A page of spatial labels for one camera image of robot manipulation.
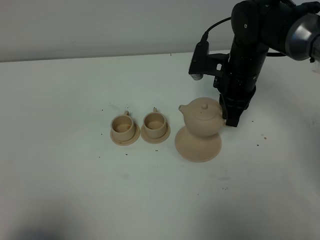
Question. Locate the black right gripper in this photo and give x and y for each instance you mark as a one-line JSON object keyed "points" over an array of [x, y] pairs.
{"points": [[238, 90]]}

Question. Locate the beige teapot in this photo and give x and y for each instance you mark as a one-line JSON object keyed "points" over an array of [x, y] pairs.
{"points": [[203, 116]]}

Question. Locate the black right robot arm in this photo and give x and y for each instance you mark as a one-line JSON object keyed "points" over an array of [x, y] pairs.
{"points": [[260, 25]]}

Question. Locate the beige teapot saucer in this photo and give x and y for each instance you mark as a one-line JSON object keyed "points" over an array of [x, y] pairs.
{"points": [[195, 148]]}

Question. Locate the beige right teacup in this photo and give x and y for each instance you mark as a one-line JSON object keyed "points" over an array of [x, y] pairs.
{"points": [[154, 120]]}

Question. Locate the beige teacup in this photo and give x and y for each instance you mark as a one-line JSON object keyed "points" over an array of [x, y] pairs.
{"points": [[154, 120], [120, 119]]}

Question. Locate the beige right cup saucer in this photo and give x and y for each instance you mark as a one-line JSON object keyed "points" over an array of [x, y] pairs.
{"points": [[155, 136]]}

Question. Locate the beige cup saucer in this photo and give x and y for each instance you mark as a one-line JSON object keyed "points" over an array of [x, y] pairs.
{"points": [[155, 136], [125, 134]]}

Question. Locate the beige left teacup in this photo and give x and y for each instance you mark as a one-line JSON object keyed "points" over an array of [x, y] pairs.
{"points": [[120, 119]]}

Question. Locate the beige left cup saucer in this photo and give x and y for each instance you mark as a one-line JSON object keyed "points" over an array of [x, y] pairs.
{"points": [[125, 134]]}

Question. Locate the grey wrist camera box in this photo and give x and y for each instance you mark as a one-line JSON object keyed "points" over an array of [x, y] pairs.
{"points": [[203, 63]]}

